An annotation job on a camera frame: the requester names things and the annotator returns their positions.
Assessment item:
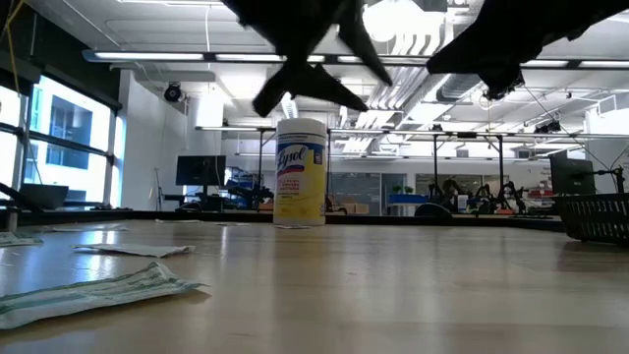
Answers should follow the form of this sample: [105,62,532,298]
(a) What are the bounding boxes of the thin yellow cable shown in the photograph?
[0,0,26,94]

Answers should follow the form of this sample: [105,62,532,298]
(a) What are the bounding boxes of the black ceiling spotlight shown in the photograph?
[162,82,184,103]

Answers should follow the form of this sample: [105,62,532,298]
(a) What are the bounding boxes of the yellow Lysol wipes canister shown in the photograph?
[272,117,329,226]

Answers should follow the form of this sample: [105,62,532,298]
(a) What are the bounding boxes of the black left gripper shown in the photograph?
[220,0,394,118]

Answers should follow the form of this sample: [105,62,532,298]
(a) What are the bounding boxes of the white oblong packet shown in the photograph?
[71,242,197,259]

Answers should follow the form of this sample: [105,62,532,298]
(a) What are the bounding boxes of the black aluminium rig frame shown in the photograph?
[196,125,629,212]

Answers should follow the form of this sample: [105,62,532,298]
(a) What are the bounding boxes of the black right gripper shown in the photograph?
[426,0,591,100]

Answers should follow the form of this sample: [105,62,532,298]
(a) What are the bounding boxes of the black computer monitor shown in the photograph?
[548,149,597,197]
[175,154,228,187]

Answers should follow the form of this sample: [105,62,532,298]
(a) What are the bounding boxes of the black plastic mesh basket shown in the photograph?
[552,192,629,245]

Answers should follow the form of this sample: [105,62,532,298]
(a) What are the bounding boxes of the blue storage bin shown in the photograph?
[390,193,431,206]

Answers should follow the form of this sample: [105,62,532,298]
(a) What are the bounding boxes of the overhead LED light bar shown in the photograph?
[81,48,629,70]

